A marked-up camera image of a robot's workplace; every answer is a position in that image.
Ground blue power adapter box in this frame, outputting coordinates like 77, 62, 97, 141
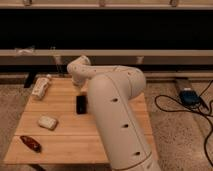
179, 88, 200, 106

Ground dark red chili pepper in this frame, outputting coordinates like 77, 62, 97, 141
20, 135, 42, 153

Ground white plastic bottle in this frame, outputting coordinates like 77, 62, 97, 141
32, 74, 52, 100

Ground black cable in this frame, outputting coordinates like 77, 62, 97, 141
154, 79, 213, 168

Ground white soap bar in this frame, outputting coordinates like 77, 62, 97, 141
38, 116, 58, 130

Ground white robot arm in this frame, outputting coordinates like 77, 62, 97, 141
67, 55, 161, 171

